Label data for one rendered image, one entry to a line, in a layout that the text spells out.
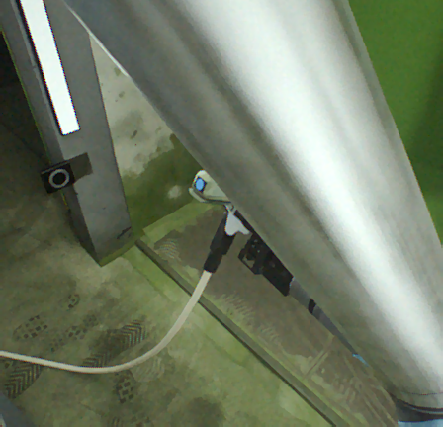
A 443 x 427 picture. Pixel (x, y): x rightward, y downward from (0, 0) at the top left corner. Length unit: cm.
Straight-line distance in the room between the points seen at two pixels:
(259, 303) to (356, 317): 117
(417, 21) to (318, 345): 103
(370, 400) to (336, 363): 14
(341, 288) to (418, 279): 4
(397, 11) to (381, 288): 103
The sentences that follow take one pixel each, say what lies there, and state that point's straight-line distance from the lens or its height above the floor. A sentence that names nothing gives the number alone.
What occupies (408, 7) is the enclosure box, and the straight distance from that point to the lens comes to 116.
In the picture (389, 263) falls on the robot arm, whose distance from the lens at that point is 18.
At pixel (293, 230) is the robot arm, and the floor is 107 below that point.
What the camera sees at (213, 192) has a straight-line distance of 59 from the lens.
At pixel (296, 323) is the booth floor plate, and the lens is 136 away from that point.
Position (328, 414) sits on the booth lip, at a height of 4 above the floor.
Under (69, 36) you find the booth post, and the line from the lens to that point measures 118.
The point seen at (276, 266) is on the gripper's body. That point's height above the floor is 71.
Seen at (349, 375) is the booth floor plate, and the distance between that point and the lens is 131.
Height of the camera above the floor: 118
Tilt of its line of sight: 40 degrees down
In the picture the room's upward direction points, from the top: straight up
